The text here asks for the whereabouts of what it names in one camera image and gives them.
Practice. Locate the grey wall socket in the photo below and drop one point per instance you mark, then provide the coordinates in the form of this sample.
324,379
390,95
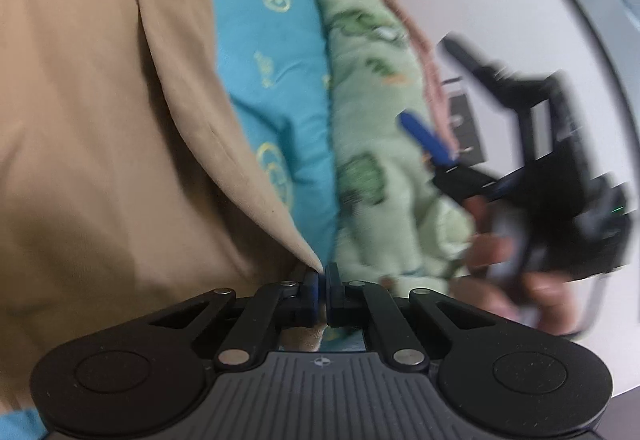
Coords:
465,120

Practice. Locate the beige cloth garment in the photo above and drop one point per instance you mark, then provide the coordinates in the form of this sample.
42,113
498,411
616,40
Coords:
100,130

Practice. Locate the pink cloth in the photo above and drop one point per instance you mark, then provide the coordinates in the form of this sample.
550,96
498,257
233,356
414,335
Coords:
400,15

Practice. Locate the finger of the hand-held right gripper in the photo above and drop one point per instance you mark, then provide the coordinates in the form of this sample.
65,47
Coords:
425,138
470,61

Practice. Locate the teal printed bedsheet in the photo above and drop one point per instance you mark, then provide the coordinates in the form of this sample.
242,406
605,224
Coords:
270,70

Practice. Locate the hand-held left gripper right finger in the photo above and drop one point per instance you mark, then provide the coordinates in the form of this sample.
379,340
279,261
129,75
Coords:
331,291

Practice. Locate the green printed fleece blanket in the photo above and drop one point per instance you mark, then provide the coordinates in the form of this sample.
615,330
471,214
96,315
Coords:
370,155

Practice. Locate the person's right hand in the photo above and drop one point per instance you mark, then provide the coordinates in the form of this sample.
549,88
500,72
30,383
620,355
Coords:
500,250

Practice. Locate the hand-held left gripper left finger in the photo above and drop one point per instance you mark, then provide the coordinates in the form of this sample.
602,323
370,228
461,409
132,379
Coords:
312,291

